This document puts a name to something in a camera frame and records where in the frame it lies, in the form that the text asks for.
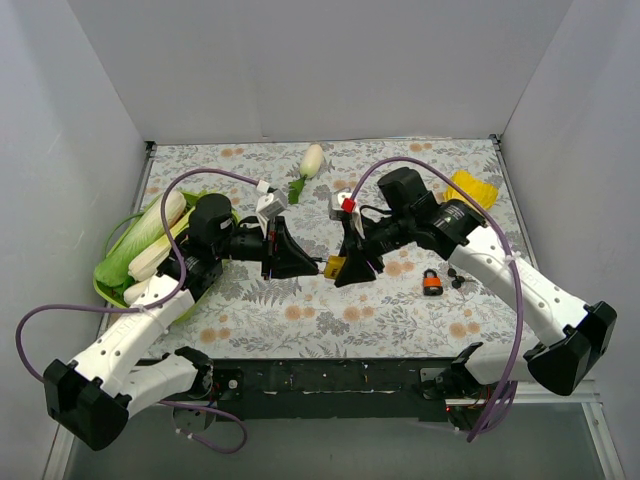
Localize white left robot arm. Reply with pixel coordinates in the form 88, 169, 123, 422
43, 190, 319, 451

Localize celery stalk bundle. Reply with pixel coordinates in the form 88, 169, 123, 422
123, 234, 171, 305

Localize orange padlock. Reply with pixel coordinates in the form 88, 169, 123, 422
422, 269, 443, 296

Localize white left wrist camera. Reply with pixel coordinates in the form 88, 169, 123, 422
256, 180, 288, 220

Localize green plastic basket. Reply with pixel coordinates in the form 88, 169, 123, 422
93, 190, 241, 326

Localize green napa cabbage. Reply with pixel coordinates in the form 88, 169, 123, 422
93, 196, 165, 287

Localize black keys of orange padlock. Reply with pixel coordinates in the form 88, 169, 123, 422
447, 266, 477, 290

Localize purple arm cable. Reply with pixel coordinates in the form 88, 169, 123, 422
349, 155, 526, 444
15, 168, 266, 455

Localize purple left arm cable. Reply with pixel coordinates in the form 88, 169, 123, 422
15, 168, 266, 455

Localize floral table mat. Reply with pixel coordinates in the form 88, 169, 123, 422
144, 138, 527, 359

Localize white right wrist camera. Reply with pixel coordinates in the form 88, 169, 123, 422
328, 188, 364, 237

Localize yellow padlock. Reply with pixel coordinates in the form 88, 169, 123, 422
316, 255, 346, 280

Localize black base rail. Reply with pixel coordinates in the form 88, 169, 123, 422
154, 357, 516, 424

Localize white radish with leaves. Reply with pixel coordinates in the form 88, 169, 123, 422
288, 144, 324, 205

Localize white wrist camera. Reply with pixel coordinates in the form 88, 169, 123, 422
328, 188, 364, 237
256, 180, 288, 220

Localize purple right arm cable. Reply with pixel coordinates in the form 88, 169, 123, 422
349, 155, 526, 444

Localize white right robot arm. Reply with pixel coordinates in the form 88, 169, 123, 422
329, 167, 617, 396

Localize yellow napa cabbage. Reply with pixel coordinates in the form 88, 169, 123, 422
451, 170, 499, 210

